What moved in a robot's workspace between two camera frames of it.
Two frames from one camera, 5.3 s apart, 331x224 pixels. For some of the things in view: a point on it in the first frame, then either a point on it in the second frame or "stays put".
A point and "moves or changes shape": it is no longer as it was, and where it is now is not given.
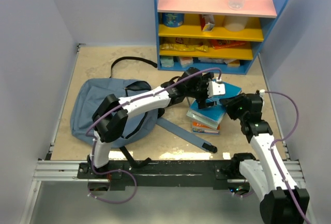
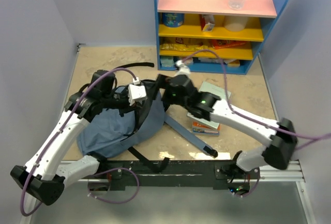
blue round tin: x=172 y=19 stays put
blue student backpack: x=89 y=91 moves or changes shape
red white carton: x=207 y=22 stays put
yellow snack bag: x=171 y=46 stays put
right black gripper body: x=234 y=108 to x=169 y=96
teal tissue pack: x=167 y=61 stays put
